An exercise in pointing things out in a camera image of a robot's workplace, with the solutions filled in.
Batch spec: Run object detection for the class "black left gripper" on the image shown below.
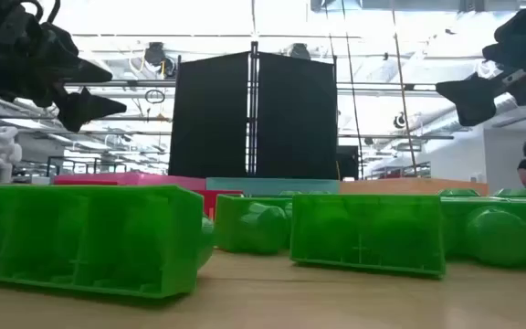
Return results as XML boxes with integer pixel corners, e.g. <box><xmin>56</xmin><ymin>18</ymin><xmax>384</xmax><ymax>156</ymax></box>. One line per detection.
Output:
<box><xmin>0</xmin><ymin>0</ymin><xmax>128</xmax><ymax>134</ymax></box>

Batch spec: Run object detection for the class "long green four-stud block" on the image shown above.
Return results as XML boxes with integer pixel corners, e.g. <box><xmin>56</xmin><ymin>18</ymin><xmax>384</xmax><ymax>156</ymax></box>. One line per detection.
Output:
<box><xmin>440</xmin><ymin>196</ymin><xmax>526</xmax><ymax>270</ymax></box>
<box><xmin>0</xmin><ymin>184</ymin><xmax>216</xmax><ymax>301</ymax></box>
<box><xmin>215</xmin><ymin>194</ymin><xmax>294</xmax><ymax>256</ymax></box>

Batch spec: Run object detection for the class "short green block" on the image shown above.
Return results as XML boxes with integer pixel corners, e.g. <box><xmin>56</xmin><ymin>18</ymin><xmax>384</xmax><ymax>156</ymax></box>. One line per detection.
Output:
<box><xmin>436</xmin><ymin>186</ymin><xmax>526</xmax><ymax>199</ymax></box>
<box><xmin>289</xmin><ymin>193</ymin><xmax>447</xmax><ymax>278</ymax></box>

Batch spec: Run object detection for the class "small green two-stud block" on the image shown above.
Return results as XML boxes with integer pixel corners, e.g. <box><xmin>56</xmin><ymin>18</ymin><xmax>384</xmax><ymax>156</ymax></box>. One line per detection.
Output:
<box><xmin>277</xmin><ymin>189</ymin><xmax>333</xmax><ymax>197</ymax></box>

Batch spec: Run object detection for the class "black metal railing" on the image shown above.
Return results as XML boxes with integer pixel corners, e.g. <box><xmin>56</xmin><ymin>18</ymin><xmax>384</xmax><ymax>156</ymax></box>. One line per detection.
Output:
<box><xmin>46</xmin><ymin>154</ymin><xmax>130</xmax><ymax>175</ymax></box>

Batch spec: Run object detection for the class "white humanoid robot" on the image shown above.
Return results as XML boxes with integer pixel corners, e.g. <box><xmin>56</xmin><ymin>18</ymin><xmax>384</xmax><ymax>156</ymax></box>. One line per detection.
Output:
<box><xmin>0</xmin><ymin>126</ymin><xmax>24</xmax><ymax>185</ymax></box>

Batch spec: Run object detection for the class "pink plastic bin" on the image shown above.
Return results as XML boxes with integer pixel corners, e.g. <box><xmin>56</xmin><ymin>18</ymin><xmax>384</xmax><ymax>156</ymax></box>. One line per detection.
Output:
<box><xmin>52</xmin><ymin>171</ymin><xmax>207</xmax><ymax>192</ymax></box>

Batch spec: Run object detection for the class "black screen panel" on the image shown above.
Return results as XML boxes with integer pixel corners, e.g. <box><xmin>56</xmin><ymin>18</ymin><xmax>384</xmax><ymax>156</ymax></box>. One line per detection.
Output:
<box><xmin>169</xmin><ymin>50</ymin><xmax>251</xmax><ymax>179</ymax></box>
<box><xmin>254</xmin><ymin>50</ymin><xmax>339</xmax><ymax>180</ymax></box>

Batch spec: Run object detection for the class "orange plastic bin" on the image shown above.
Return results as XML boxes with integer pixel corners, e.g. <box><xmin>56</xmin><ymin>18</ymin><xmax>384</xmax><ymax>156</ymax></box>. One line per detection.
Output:
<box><xmin>338</xmin><ymin>176</ymin><xmax>490</xmax><ymax>196</ymax></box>

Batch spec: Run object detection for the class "black background panel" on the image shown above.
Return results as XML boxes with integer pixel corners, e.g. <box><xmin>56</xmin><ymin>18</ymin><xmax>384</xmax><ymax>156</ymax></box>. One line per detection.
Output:
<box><xmin>335</xmin><ymin>144</ymin><xmax>360</xmax><ymax>180</ymax></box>

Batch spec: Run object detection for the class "black screen stand pole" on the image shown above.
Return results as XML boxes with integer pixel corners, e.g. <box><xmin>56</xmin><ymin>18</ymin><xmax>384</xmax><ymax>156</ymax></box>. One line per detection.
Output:
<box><xmin>249</xmin><ymin>40</ymin><xmax>260</xmax><ymax>177</ymax></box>

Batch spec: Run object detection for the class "teal plastic bin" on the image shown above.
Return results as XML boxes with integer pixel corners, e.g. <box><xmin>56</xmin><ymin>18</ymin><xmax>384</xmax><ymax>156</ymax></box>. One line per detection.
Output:
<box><xmin>205</xmin><ymin>176</ymin><xmax>341</xmax><ymax>197</ymax></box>

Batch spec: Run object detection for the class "black hanging cable loop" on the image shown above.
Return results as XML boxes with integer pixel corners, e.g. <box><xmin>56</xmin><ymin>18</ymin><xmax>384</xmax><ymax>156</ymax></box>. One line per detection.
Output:
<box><xmin>143</xmin><ymin>89</ymin><xmax>167</xmax><ymax>105</ymax></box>

